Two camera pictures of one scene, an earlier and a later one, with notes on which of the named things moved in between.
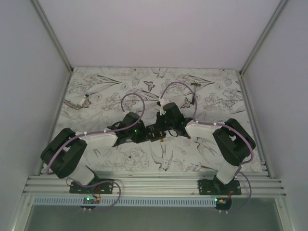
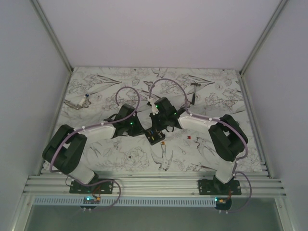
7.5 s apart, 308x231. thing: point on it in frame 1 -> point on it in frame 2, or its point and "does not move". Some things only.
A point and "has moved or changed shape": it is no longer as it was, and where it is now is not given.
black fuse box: [154, 133] has moved or changed shape
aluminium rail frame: [150, 184] does not move
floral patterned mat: [98, 99] does not move
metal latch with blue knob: [83, 103] does not move
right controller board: [223, 203] does not move
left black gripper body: [132, 133] -> [132, 124]
